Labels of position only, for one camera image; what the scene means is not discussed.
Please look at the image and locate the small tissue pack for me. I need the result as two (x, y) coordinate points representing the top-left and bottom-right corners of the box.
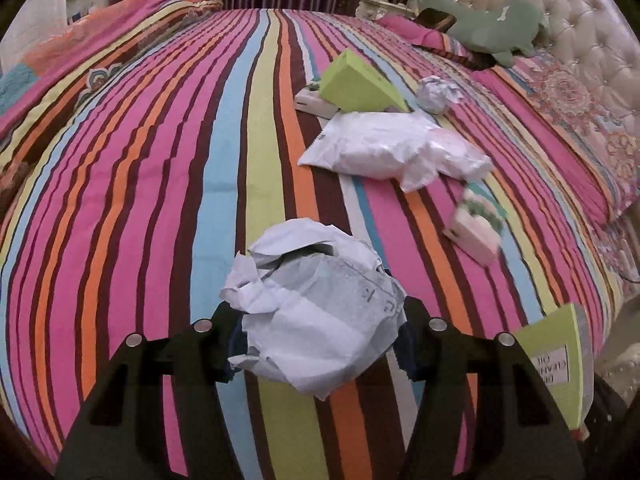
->
(444, 183), (506, 266)

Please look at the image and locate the small white flat box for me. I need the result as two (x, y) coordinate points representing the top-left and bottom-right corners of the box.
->
(294, 79), (338, 120)

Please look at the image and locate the green plush toy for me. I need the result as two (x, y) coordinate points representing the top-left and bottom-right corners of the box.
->
(418, 0), (550, 68)

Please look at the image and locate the white shelf cabinet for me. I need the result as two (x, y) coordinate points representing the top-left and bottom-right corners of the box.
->
(1, 0), (107, 74)

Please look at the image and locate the far white bedside table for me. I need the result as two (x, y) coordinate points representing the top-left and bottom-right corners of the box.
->
(355, 0), (416, 21)

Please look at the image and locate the tufted cream headboard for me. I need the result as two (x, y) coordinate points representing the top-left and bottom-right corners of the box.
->
(456, 0), (639, 134)

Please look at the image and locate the white plastic mailer bag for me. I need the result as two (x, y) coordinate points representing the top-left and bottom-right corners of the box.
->
(298, 110), (494, 193)

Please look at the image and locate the large white paper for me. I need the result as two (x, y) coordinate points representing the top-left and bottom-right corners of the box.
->
(220, 218), (407, 400)

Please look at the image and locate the floral pink pillow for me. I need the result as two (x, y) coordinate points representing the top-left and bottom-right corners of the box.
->
(378, 15), (639, 226)

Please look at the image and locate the striped colourful bed sheet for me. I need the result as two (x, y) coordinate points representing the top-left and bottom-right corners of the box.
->
(1, 3), (624, 469)

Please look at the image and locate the small paper ball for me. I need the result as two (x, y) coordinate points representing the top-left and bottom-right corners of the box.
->
(416, 76), (463, 115)

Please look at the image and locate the folded pink orange quilt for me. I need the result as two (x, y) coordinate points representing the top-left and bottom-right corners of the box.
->
(1, 0), (218, 144)

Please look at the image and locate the green cube box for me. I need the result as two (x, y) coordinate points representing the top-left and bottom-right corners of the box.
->
(515, 304), (594, 430)

